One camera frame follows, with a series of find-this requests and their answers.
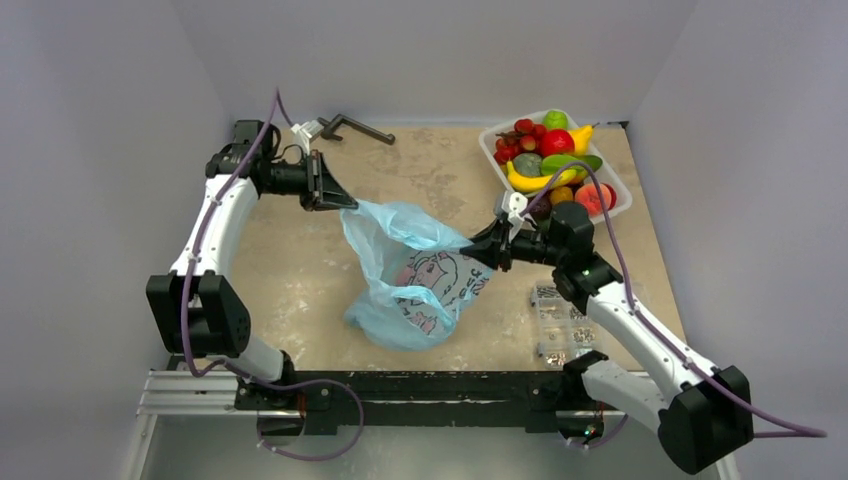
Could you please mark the light blue plastic bag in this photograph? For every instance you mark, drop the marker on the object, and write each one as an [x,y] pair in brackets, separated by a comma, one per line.
[417,281]

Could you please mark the green fake lime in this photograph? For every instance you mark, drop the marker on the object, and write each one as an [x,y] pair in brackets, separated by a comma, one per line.
[556,120]

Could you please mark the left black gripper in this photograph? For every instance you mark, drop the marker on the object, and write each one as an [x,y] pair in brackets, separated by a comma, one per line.
[321,191]

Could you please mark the red fake apple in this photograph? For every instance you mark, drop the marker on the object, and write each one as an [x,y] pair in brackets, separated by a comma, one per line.
[556,141]

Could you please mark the fake peach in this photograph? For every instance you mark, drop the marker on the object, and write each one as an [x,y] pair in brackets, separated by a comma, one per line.
[594,200]

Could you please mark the green fake mango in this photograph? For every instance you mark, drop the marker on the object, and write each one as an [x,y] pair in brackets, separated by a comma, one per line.
[573,162]

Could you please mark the small yellow fake fruit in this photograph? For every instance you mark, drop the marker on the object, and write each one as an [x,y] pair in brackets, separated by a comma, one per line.
[560,195]

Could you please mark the clear screw organizer box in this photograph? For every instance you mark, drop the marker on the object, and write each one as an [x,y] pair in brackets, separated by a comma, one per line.
[564,333]

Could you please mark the red fake grape bunch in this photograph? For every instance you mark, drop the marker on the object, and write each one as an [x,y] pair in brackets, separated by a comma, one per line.
[524,137]

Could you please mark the aluminium frame rail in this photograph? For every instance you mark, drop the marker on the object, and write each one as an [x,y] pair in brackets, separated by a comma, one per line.
[173,393]

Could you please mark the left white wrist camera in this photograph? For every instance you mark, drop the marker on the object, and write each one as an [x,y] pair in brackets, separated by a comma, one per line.
[304,133]

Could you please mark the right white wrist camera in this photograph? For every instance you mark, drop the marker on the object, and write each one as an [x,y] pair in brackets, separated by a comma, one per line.
[510,207]

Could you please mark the grey-green fake fruit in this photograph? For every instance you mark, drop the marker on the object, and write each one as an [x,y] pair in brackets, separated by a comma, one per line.
[528,164]

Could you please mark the dark metal crank handle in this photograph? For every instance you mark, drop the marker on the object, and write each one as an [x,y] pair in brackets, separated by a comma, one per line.
[329,129]

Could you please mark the yellow fake pear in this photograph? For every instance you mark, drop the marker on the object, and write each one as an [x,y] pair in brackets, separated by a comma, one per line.
[581,138]

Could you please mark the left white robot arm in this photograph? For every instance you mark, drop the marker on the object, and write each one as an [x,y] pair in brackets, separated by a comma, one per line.
[197,311]

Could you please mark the white plastic fruit tray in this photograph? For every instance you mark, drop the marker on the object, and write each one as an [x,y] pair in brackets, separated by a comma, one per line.
[606,174]

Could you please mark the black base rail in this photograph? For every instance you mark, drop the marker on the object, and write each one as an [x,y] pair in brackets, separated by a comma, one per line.
[533,401]

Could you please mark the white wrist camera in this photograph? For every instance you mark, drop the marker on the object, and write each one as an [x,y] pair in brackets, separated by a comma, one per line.
[510,207]
[304,133]

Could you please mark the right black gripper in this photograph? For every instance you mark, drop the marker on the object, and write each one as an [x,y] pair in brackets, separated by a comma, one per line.
[502,237]

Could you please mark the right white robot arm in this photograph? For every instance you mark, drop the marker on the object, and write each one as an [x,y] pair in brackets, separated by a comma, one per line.
[685,399]

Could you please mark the yellow fake banana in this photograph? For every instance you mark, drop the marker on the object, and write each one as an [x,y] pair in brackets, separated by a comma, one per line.
[532,185]

